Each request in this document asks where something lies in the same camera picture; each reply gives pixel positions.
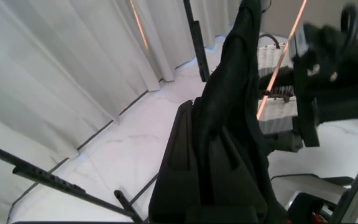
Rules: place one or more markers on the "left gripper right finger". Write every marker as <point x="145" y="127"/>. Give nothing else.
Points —
<point x="228" y="186"/>

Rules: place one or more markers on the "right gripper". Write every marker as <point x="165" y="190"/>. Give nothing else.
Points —
<point x="306" y="124"/>

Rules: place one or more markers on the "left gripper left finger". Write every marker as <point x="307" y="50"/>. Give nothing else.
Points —
<point x="176" y="186"/>

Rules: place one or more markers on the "pink clothes hanger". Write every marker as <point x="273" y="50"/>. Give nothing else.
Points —
<point x="139" y="25"/>
<point x="279" y="63"/>

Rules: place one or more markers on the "black t-shirt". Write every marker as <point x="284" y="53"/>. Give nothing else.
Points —
<point x="228" y="77"/>

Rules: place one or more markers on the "white laundry basket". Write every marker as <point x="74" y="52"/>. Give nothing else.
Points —
<point x="275" y="112"/>

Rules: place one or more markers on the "black clothes rack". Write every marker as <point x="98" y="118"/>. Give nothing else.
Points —
<point x="197" y="46"/>

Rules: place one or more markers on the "white curtain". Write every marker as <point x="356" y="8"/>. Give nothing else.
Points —
<point x="57" y="62"/>

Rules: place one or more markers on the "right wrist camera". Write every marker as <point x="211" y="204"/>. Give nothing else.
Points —
<point x="331" y="46"/>

